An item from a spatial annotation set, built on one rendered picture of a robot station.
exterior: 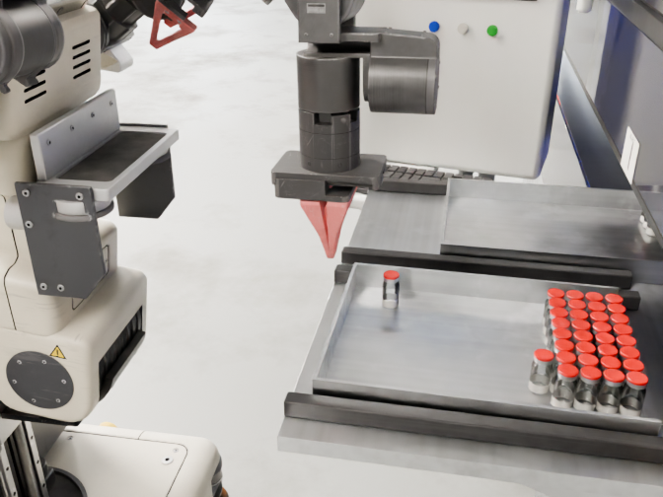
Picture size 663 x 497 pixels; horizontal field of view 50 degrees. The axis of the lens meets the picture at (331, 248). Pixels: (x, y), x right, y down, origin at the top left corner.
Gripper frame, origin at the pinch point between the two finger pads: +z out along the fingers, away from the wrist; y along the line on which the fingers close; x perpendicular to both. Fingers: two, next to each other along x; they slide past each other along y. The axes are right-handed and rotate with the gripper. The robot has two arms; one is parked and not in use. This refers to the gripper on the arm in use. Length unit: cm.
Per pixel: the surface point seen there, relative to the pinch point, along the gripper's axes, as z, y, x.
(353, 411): 14.5, 3.5, -7.3
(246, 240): 101, -80, 201
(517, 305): 16.1, 20.5, 19.6
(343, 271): 14.0, -2.7, 21.0
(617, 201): 15, 38, 55
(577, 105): 18, 39, 128
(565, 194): 14, 29, 55
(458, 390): 16.2, 13.7, 0.4
